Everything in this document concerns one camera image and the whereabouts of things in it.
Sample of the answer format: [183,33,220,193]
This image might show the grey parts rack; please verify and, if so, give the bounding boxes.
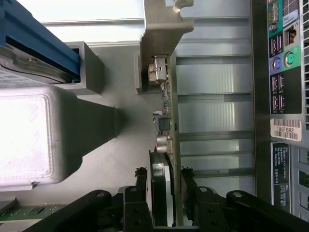
[0,41,178,213]

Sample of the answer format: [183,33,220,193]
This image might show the open black PC case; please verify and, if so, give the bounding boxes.
[251,0,309,218]

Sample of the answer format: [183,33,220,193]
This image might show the silver hard disk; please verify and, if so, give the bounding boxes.
[0,43,73,88]

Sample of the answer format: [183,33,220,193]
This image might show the blue disk caddy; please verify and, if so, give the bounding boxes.
[0,0,81,84]

